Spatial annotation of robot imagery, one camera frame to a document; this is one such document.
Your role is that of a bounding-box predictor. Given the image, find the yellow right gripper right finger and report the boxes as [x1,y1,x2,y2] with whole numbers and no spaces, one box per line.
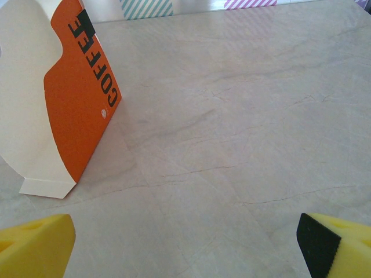
[296,213,371,278]

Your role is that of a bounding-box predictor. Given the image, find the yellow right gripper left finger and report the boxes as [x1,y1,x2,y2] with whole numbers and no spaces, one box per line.
[0,213,77,278]

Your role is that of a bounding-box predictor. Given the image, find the orange white coffee filter box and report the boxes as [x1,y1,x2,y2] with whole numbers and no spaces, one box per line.
[0,0,122,200]

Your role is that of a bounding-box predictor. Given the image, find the aluminium back rail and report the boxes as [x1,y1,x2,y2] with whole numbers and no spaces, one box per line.
[86,0,360,23]

